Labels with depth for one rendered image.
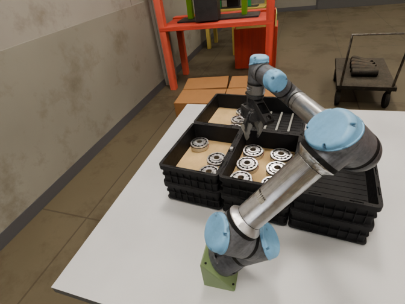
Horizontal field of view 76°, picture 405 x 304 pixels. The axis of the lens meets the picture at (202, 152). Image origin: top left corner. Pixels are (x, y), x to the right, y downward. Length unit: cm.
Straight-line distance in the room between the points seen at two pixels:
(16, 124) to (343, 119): 238
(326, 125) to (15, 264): 235
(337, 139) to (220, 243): 40
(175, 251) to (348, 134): 82
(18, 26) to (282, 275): 254
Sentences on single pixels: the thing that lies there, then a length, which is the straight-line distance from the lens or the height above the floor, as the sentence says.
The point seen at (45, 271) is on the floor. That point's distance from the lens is 235.
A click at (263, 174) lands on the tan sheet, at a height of 83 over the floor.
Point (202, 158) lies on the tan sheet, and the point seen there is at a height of 83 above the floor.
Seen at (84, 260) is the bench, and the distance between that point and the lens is 130.
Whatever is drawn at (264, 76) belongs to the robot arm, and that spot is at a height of 132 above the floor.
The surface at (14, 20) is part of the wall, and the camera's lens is 271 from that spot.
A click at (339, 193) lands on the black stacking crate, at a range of 123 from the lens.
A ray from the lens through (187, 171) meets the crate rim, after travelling 115.
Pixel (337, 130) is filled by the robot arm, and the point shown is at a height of 133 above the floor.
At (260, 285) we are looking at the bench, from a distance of 108.
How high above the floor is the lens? 167
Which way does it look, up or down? 36 degrees down
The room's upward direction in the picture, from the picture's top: 8 degrees counter-clockwise
